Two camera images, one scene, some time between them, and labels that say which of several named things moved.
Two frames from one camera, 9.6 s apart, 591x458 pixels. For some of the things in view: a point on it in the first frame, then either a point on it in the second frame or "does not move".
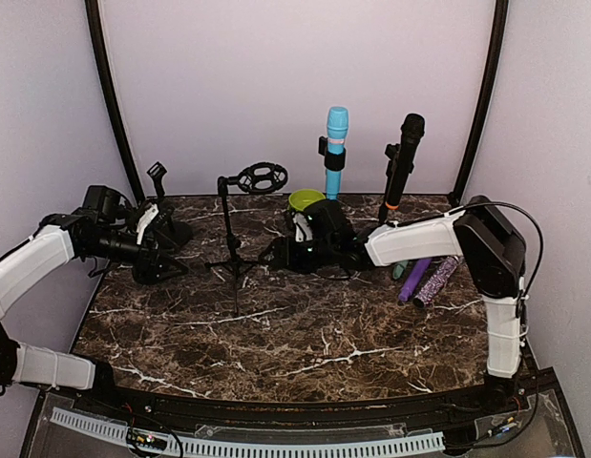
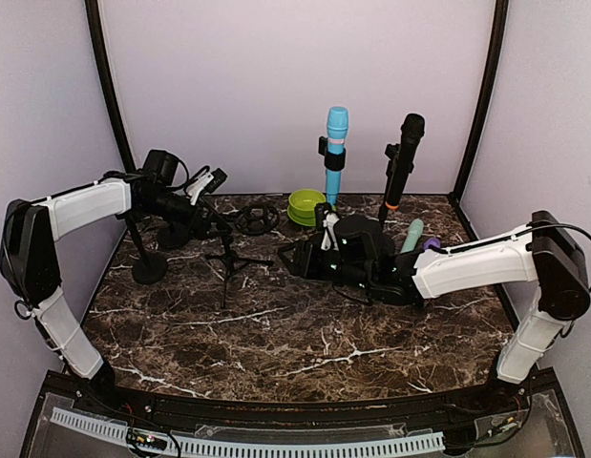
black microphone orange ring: [411, 136] does not move
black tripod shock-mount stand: [259, 178] → [254, 219]
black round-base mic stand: [332, 161] does not move
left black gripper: [153, 265] → [200, 231]
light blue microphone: [337, 118] does not move
